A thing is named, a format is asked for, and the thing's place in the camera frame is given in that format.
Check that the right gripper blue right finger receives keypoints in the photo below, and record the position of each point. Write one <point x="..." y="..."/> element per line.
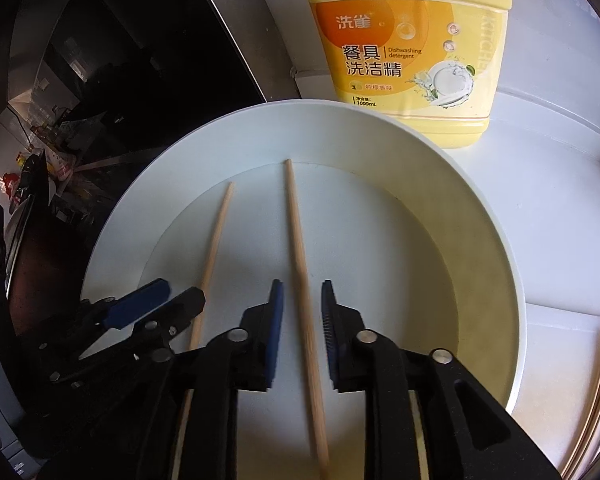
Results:
<point x="331" y="329"/>

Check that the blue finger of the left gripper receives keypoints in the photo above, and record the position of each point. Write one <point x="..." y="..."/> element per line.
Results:
<point x="152" y="335"/>
<point x="138" y="303"/>

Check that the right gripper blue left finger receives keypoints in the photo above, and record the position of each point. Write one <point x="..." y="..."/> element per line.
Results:
<point x="273" y="325"/>

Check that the white round basin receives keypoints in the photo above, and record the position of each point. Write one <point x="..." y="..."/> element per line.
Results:
<point x="388" y="218"/>

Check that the white plastic cutting board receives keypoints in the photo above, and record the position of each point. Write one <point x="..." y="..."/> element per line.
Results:
<point x="563" y="359"/>

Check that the yellow dish detergent bottle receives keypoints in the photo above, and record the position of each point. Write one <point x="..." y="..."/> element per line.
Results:
<point x="431" y="64"/>

